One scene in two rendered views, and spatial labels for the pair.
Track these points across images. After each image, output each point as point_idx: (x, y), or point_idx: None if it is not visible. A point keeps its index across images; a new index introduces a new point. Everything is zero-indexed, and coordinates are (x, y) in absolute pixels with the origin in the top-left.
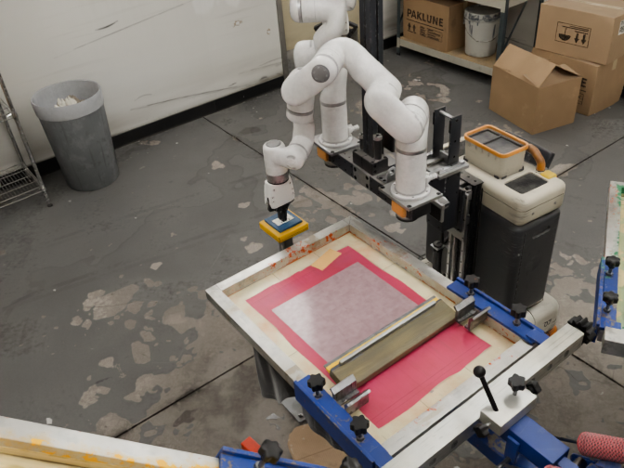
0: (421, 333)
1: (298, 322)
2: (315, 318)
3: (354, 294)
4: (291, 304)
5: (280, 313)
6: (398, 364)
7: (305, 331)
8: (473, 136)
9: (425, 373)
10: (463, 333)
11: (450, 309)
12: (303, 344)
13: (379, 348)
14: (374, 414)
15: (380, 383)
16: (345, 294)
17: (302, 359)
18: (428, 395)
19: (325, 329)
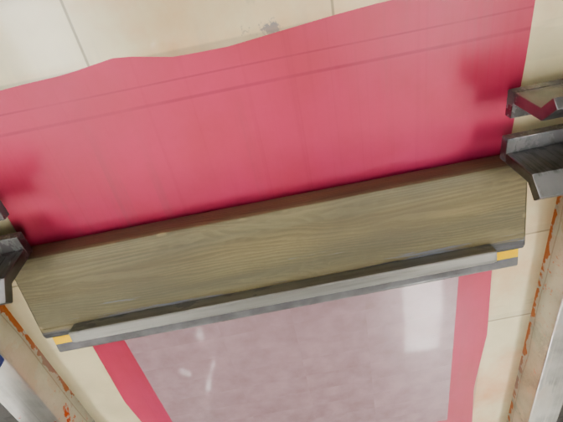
0: (180, 249)
1: (426, 380)
2: (385, 379)
3: (261, 403)
4: (402, 420)
5: (437, 409)
6: (298, 182)
7: (431, 356)
8: None
9: (242, 110)
10: (23, 196)
11: (27, 291)
12: (464, 330)
13: (343, 252)
14: (499, 43)
15: (394, 147)
16: (280, 408)
17: (500, 297)
18: (291, 19)
19: (389, 348)
